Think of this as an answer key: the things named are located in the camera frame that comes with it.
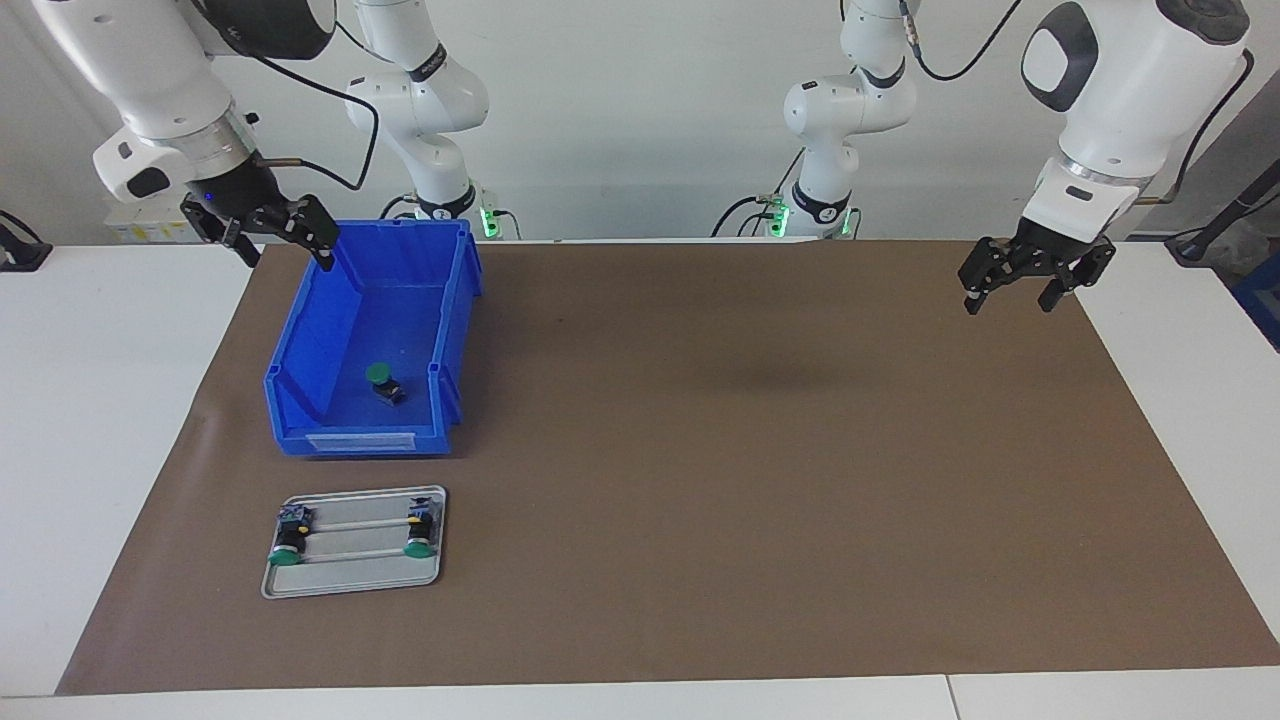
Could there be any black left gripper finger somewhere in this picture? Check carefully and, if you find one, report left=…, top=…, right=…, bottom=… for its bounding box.
left=958, top=236, right=1017, bottom=316
left=1038, top=240, right=1117, bottom=314

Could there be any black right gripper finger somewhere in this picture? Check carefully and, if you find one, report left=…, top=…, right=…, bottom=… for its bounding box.
left=255, top=195, right=341, bottom=273
left=180, top=195, right=263, bottom=269

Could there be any green push button switch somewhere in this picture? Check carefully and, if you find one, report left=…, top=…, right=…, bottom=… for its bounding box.
left=403, top=503, right=438, bottom=559
left=267, top=505, right=313, bottom=568
left=364, top=363, right=408, bottom=407

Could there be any blue plastic storage bin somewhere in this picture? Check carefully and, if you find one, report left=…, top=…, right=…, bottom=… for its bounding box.
left=263, top=218, right=484, bottom=459

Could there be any black stand pole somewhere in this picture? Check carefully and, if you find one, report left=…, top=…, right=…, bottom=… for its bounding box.
left=1165, top=160, right=1280, bottom=266

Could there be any blue crate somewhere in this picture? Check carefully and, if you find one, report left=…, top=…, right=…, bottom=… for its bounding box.
left=1232, top=250, right=1280, bottom=353

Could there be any silver metal tray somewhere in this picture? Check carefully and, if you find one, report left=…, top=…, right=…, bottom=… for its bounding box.
left=260, top=485, right=448, bottom=601

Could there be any brown table mat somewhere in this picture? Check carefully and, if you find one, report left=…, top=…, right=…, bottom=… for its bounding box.
left=55, top=238, right=1280, bottom=696

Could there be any white wall box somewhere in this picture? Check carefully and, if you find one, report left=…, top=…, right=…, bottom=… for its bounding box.
left=103, top=193, right=216, bottom=244

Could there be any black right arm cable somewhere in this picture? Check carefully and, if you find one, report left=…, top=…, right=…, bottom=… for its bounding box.
left=250, top=50, right=381, bottom=191

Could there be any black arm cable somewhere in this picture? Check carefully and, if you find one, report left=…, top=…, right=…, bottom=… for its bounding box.
left=250, top=50, right=381, bottom=191
left=898, top=0, right=1258, bottom=209

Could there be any black clamp mount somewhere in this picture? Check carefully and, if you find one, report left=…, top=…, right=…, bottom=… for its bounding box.
left=0, top=210, right=53, bottom=273

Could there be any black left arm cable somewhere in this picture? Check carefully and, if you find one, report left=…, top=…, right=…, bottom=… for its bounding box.
left=898, top=0, right=1258, bottom=209

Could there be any black left base cable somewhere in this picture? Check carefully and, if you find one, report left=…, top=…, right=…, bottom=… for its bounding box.
left=710, top=190, right=801, bottom=239

